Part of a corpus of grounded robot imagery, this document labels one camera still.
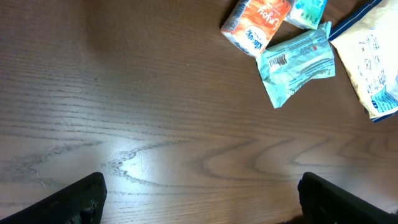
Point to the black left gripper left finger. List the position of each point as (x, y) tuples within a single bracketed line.
[(80, 202)]

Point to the teal tissue pack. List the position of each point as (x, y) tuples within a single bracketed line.
[(306, 14)]

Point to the yellow snack bag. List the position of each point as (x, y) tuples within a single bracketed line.
[(366, 43)]

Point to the orange tissue pack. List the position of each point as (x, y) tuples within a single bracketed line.
[(253, 23)]

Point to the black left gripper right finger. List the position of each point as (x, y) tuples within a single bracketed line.
[(324, 202)]

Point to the teal wet wipe packet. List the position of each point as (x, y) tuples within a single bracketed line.
[(284, 68)]

